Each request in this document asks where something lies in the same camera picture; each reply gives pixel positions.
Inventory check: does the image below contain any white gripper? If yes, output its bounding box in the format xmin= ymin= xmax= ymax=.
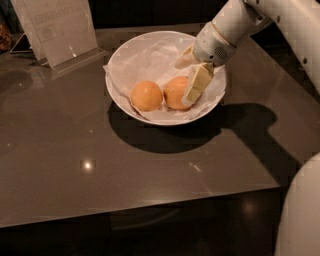
xmin=174 ymin=22 xmax=236 ymax=107

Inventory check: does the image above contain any orange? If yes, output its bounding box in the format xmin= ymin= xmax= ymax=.
xmin=163 ymin=76 xmax=188 ymax=110
xmin=131 ymin=80 xmax=163 ymax=112

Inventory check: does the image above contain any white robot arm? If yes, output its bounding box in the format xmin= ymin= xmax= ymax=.
xmin=175 ymin=0 xmax=320 ymax=256

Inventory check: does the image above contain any white ceramic bowl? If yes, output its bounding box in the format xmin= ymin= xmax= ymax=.
xmin=105 ymin=30 xmax=228 ymax=127

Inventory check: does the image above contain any white paper liner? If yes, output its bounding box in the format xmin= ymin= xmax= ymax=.
xmin=102 ymin=39 xmax=227 ymax=123

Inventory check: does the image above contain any clear acrylic sign holder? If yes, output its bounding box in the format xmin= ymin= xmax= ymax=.
xmin=11 ymin=0 xmax=106 ymax=73

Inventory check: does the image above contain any brown object at left edge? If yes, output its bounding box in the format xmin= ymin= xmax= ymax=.
xmin=0 ymin=24 xmax=12 ymax=51

